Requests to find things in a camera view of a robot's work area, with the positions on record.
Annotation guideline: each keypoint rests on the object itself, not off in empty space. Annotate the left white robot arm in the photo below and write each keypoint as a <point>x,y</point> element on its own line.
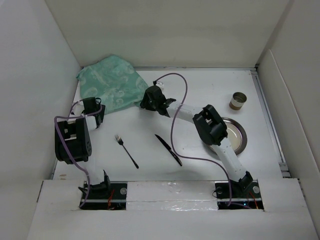
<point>72,143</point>

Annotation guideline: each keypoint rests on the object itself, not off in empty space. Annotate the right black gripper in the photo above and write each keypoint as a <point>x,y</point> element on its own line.
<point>144,103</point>

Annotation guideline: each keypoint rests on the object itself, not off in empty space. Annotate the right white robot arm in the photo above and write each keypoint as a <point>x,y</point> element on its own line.
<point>210,127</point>

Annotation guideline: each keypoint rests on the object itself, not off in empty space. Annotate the aluminium table edge rail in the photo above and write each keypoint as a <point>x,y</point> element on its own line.
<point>270,125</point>

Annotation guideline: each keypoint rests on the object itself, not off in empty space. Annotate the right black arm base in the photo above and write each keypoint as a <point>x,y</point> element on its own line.
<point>250,199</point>

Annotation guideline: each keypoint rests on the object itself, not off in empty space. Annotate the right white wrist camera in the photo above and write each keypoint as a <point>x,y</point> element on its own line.
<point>159,84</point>

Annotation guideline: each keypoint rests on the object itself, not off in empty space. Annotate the black handled table knife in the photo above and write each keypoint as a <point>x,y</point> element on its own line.
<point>166,145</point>

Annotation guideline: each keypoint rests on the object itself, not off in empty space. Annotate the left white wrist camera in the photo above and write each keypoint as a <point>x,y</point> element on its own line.
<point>76,109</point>

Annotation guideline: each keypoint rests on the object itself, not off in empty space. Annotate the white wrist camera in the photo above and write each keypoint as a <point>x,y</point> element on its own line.
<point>76,109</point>
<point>159,84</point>

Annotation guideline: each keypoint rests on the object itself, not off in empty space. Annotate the black metal fork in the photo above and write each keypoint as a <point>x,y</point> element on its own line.
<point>121,143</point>

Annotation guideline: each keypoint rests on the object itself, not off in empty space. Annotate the round plate with dark rim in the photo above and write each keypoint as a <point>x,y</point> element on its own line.
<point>236,134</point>

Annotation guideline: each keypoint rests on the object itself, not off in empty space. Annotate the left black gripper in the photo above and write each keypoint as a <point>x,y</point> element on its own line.
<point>101,113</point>

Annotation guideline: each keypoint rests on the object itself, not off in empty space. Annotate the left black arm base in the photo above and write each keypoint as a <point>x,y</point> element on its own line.
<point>111,197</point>

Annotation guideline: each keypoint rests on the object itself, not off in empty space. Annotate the metal cup with white band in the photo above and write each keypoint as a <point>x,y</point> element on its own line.
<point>237,101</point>

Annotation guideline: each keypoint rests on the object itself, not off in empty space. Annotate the green patterned cloth placemat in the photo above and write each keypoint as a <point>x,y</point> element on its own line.
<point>114,81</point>

